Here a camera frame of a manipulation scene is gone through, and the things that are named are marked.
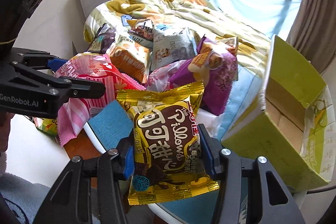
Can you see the blue tag on duvet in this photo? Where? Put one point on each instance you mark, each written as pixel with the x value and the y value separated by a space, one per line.
pixel 125 19

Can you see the blue patterned tablecloth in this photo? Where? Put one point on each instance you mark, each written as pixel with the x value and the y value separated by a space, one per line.
pixel 112 124

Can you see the green cardboard box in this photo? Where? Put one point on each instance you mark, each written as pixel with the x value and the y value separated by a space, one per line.
pixel 290 120

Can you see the gold chocolate pillows snack bag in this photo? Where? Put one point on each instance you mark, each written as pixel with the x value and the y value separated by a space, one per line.
pixel 167 144

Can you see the purple snack bag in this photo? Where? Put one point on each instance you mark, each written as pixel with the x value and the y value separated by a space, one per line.
pixel 216 65

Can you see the white grey snack bag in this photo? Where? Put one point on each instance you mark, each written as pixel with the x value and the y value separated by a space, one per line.
pixel 171 45

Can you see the dark brown snack bag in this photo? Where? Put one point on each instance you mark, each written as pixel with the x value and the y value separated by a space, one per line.
pixel 104 38

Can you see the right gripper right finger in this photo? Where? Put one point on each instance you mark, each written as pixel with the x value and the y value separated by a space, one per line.
pixel 268 200

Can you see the right beige curtain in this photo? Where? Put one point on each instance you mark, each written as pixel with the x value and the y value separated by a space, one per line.
pixel 313 32

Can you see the orange snack bag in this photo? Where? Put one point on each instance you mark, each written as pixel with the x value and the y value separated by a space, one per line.
pixel 131 58

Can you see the black white snack bag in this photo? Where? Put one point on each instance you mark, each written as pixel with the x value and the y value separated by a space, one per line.
pixel 143 33

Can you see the pink striped snack bag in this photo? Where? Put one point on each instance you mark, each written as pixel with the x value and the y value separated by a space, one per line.
pixel 106 81

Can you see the floral striped duvet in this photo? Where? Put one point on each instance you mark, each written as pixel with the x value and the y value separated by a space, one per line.
pixel 200 16

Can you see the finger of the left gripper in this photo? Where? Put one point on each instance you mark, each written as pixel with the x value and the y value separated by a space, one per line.
pixel 35 59
pixel 60 88

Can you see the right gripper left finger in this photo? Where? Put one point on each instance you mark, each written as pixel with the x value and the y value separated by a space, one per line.
pixel 69 199

